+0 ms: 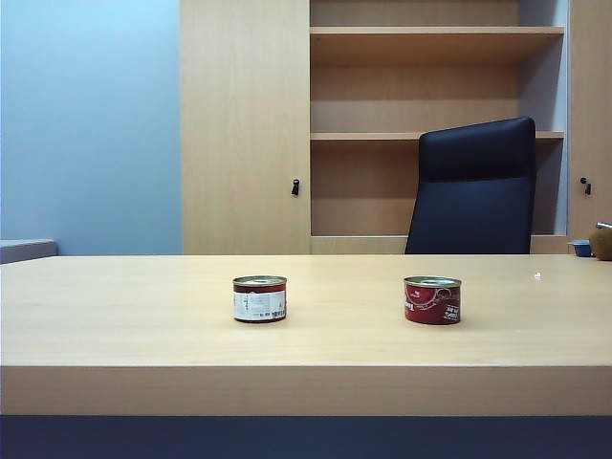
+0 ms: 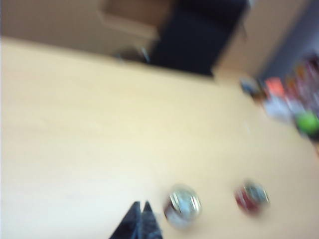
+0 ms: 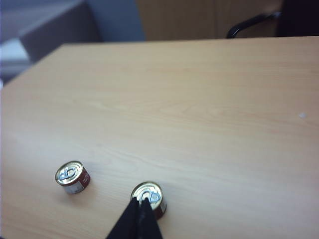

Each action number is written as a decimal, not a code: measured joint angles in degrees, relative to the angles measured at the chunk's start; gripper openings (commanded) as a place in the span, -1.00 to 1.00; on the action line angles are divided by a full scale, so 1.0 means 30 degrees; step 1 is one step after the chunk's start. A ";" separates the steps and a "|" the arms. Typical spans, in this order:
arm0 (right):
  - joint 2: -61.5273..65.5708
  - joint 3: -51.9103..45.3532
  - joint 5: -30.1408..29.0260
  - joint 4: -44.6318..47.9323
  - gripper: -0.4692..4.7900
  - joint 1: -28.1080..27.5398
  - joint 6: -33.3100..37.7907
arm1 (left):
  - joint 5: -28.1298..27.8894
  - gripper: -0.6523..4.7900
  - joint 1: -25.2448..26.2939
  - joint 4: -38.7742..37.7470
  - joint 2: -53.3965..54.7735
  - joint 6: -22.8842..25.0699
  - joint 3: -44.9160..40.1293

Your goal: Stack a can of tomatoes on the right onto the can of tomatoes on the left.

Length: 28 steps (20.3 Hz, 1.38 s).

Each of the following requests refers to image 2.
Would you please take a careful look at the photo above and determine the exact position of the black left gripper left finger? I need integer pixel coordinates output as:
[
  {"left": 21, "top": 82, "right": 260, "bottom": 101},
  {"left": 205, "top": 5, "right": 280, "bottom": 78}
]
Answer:
[{"left": 109, "top": 200, "right": 142, "bottom": 239}]

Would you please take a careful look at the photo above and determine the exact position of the small blue bowl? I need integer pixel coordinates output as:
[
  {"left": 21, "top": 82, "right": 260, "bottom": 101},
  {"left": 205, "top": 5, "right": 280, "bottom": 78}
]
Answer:
[{"left": 240, "top": 76, "right": 260, "bottom": 95}]

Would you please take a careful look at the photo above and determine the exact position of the white packet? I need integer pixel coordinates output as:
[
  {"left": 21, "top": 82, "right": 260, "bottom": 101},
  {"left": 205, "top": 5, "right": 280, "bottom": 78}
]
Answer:
[{"left": 264, "top": 96, "right": 293, "bottom": 123}]

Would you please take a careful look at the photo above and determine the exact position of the red tomato can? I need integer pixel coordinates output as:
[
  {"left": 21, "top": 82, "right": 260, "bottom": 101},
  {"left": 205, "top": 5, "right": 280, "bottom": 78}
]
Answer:
[
  {"left": 233, "top": 181, "right": 272, "bottom": 217},
  {"left": 162, "top": 183, "right": 202, "bottom": 230}
]

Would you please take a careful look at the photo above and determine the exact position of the black office chair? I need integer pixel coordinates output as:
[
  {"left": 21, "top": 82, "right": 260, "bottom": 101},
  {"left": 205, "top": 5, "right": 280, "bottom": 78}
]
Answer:
[{"left": 149, "top": 0, "right": 251, "bottom": 78}]

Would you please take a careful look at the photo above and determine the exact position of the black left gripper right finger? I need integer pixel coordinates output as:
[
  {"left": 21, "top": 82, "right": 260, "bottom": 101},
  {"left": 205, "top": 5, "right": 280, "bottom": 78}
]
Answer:
[{"left": 136, "top": 200, "right": 163, "bottom": 239}]

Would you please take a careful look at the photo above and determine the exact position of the red orange box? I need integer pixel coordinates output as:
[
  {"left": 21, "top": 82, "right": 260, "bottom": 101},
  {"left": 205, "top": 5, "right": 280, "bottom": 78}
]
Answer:
[{"left": 264, "top": 77, "right": 285, "bottom": 100}]

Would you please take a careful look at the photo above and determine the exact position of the green ball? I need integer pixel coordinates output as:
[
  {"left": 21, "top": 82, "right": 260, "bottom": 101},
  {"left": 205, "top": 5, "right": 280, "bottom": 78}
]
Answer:
[{"left": 296, "top": 111, "right": 319, "bottom": 137}]

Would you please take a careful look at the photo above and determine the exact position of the light wooden shelf cabinet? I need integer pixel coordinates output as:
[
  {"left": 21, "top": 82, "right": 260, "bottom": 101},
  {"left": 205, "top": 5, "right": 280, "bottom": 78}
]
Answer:
[{"left": 0, "top": 0, "right": 309, "bottom": 83}]

